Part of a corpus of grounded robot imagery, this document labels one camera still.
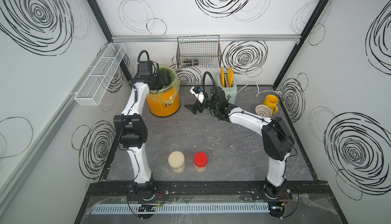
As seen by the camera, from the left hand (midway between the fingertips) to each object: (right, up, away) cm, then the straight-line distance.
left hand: (160, 78), depth 93 cm
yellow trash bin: (+3, -16, -2) cm, 16 cm away
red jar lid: (+24, -42, -21) cm, 53 cm away
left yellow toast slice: (+39, +2, +5) cm, 40 cm away
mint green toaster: (+44, -9, +3) cm, 45 cm away
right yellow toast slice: (+44, +2, +4) cm, 44 cm away
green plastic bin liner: (+7, -9, -6) cm, 13 cm away
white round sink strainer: (+68, -21, +9) cm, 71 cm away
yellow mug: (+73, -14, +9) cm, 75 cm away
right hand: (+18, -13, -9) cm, 24 cm away
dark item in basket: (+18, +8, -6) cm, 21 cm away
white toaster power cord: (+86, -8, +23) cm, 89 cm away
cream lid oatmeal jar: (+13, -43, -20) cm, 49 cm away
